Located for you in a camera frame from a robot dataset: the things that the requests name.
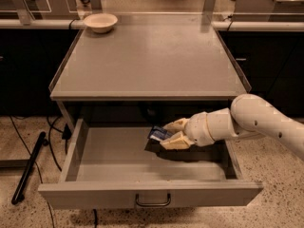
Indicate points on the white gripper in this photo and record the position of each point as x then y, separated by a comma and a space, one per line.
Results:
199, 129

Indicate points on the blue rxbar wrapper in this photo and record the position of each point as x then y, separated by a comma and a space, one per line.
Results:
159, 134

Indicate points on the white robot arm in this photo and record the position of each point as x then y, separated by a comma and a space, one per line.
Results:
249, 116

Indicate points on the grey open drawer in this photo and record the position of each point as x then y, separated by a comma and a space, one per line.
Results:
106, 167

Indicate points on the grey counter cabinet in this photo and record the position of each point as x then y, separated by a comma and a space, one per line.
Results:
149, 57

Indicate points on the white bowl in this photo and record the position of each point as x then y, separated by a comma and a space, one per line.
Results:
101, 22

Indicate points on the black bar on floor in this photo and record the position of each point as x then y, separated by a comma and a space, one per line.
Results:
18, 194

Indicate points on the metal drawer handle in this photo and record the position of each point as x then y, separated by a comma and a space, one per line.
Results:
152, 201

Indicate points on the white horizontal rail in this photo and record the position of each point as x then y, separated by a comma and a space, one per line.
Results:
225, 25

